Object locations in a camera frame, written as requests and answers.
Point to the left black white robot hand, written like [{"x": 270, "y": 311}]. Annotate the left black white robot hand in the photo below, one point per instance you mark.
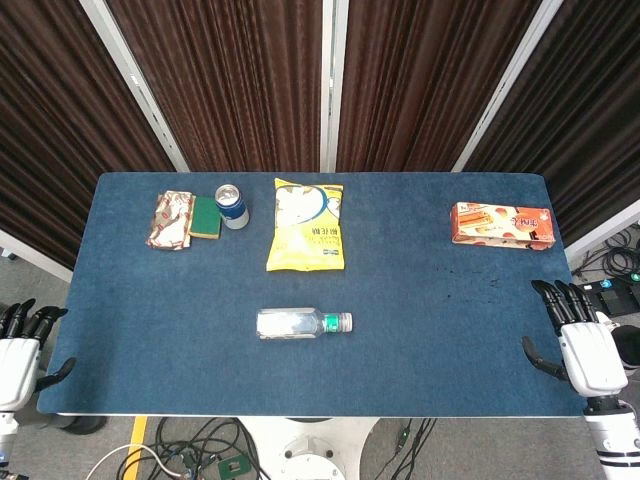
[{"x": 17, "y": 367}]

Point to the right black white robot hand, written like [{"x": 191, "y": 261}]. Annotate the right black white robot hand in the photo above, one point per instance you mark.
[{"x": 595, "y": 357}]

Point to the white bottle cap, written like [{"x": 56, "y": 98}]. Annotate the white bottle cap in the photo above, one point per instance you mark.
[{"x": 346, "y": 322}]

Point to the clear plastic bottle green label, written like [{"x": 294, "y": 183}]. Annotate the clear plastic bottle green label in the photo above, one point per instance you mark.
[{"x": 287, "y": 324}]

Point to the white black sneaker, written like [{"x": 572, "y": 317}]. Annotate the white black sneaker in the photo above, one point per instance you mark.
[{"x": 631, "y": 345}]

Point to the orange biscuit box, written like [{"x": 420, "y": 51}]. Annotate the orange biscuit box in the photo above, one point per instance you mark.
[{"x": 500, "y": 225}]

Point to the blue felt table mat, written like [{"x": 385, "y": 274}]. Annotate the blue felt table mat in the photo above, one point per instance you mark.
[{"x": 400, "y": 325}]

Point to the gold red wrapped packet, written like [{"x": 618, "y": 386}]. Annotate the gold red wrapped packet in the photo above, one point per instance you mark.
[{"x": 167, "y": 220}]

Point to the green circuit board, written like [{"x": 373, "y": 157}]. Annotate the green circuit board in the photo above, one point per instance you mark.
[{"x": 233, "y": 468}]

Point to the green yellow sponge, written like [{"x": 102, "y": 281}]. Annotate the green yellow sponge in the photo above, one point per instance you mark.
[{"x": 206, "y": 217}]

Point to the brown curtain panel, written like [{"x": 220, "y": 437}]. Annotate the brown curtain panel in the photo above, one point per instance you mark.
[
  {"x": 225, "y": 85},
  {"x": 575, "y": 115},
  {"x": 425, "y": 85},
  {"x": 50, "y": 125}
]

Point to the blue soda can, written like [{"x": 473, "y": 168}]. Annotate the blue soda can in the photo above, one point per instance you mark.
[{"x": 233, "y": 207}]

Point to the yellow snack bag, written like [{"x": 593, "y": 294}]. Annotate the yellow snack bag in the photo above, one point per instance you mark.
[{"x": 306, "y": 225}]

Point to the white partition post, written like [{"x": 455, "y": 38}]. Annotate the white partition post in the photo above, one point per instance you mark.
[
  {"x": 334, "y": 85},
  {"x": 505, "y": 85},
  {"x": 135, "y": 85}
]

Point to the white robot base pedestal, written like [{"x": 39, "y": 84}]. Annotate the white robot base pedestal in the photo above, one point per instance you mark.
[{"x": 305, "y": 450}]

